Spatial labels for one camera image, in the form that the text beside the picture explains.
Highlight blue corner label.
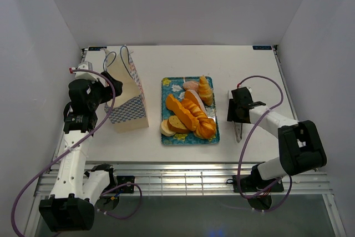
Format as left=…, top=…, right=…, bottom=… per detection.
left=252, top=46, right=272, bottom=51
left=88, top=46, right=107, bottom=51

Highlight blue checkered paper bag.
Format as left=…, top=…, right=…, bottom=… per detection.
left=103, top=46, right=149, bottom=133

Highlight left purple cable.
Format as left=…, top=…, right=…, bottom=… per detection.
left=10, top=67, right=143, bottom=237

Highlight right blue corner label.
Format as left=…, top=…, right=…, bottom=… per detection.
left=252, top=46, right=272, bottom=51

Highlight teal floral tray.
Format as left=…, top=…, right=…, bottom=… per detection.
left=160, top=76, right=220, bottom=146

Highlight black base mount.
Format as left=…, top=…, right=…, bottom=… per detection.
left=226, top=175, right=284, bottom=193
left=114, top=175, right=135, bottom=194

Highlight twisted braided fake bread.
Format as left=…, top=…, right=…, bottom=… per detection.
left=181, top=99, right=217, bottom=139

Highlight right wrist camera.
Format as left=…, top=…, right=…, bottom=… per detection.
left=237, top=83, right=252, bottom=94

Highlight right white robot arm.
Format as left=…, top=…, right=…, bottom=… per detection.
left=227, top=87, right=327, bottom=192

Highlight pink round fake bread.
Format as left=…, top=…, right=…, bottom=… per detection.
left=182, top=80, right=199, bottom=92

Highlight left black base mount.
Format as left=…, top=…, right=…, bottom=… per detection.
left=114, top=175, right=135, bottom=194

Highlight white-edged fake bread slice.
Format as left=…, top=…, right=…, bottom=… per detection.
left=184, top=89, right=207, bottom=115

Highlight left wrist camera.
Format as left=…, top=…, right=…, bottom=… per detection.
left=69, top=61, right=98, bottom=82

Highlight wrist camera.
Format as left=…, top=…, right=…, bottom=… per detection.
left=69, top=61, right=98, bottom=82
left=237, top=83, right=252, bottom=94

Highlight left blue corner label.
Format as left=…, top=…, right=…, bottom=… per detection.
left=88, top=46, right=107, bottom=51

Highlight fake croissant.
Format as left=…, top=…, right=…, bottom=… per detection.
left=198, top=76, right=213, bottom=106

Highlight metal tongs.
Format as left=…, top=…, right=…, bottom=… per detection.
left=227, top=90, right=242, bottom=143

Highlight brown baguette slice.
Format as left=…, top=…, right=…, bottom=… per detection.
left=167, top=115, right=190, bottom=134

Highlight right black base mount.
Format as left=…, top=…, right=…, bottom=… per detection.
left=226, top=175, right=284, bottom=193

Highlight pale round bread slice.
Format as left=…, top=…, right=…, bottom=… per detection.
left=160, top=120, right=176, bottom=137

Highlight orange long fake bread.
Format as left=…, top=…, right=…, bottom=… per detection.
left=165, top=94, right=199, bottom=132

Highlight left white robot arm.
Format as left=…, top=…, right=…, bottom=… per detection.
left=39, top=68, right=123, bottom=233

